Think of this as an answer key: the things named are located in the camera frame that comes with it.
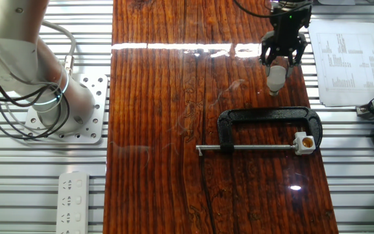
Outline black C-clamp with steel screw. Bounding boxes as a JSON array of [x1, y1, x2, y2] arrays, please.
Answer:
[[195, 106, 323, 156]]

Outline printed paper sheets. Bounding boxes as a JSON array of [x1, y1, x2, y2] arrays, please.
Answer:
[[308, 19, 374, 107]]

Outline brown wooden board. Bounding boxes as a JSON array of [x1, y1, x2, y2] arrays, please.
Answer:
[[102, 0, 340, 234]]

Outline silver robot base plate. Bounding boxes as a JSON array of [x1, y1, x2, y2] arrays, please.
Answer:
[[23, 73, 109, 144]]

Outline white bulb socket adapter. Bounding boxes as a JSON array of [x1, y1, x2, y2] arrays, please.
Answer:
[[292, 131, 317, 156]]

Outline white light bulb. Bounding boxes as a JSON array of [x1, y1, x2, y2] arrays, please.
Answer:
[[266, 64, 287, 97]]

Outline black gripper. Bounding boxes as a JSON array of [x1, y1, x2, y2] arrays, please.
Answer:
[[259, 5, 313, 79]]

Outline black cable bundle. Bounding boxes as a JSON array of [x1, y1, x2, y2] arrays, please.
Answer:
[[0, 25, 71, 142]]

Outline thick grey cable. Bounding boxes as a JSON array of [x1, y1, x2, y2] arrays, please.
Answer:
[[40, 19, 77, 75]]

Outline white power strip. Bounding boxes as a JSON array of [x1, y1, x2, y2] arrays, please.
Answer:
[[56, 171, 90, 234]]

